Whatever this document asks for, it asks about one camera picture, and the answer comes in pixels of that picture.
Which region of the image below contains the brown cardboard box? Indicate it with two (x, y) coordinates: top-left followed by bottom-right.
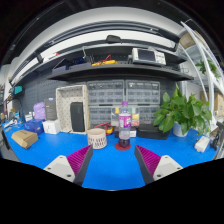
(10, 129), (39, 150)

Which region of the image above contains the dark grey flat box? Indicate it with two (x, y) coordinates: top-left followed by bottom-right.
(43, 97), (58, 122)

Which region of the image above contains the white perforated plastic basket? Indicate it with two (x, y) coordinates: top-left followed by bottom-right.
(55, 84), (89, 135)

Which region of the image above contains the teal lamp head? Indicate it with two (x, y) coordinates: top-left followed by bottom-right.
(12, 85), (24, 95)

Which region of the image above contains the purple bag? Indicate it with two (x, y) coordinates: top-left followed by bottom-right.
(33, 101), (47, 122)

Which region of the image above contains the blue box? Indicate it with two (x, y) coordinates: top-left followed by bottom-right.
(23, 118), (44, 136)

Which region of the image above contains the green potted plant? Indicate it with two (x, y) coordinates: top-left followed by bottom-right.
(153, 83), (213, 138)

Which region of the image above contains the clear box with coloured parts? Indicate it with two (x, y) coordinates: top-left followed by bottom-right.
(110, 106), (141, 128)

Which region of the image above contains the white power adapter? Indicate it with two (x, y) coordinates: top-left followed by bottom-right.
(194, 135), (211, 153)

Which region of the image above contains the white oscilloscope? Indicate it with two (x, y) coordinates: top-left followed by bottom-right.
(131, 47), (167, 67)

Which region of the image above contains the purple-capped clear drink bottle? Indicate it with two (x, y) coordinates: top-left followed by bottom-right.
(118, 100), (133, 149)

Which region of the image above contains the yellow multimeter with red leads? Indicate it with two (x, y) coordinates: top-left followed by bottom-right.
(93, 121), (115, 135)

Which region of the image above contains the small white box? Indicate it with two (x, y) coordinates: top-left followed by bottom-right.
(42, 119), (62, 135)

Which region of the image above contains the plain black box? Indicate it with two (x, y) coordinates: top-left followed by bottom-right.
(136, 123), (171, 140)

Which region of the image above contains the black workbench shelf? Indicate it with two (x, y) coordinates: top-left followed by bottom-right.
(9, 43), (195, 88)

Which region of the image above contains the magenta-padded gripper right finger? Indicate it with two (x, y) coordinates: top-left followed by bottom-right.
(134, 144), (184, 185)

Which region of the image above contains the black rectangular speaker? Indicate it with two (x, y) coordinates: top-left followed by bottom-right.
(69, 101), (86, 133)

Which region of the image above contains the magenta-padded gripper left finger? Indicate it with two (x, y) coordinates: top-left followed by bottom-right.
(43, 144), (94, 187)

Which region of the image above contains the white shelf unit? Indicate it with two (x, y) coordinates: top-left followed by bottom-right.
(178, 20), (224, 134)

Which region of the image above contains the black device on shelf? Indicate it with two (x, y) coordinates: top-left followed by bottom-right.
(105, 34), (123, 44)

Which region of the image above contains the beige perforated cup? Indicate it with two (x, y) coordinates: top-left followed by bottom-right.
(87, 128), (108, 150)

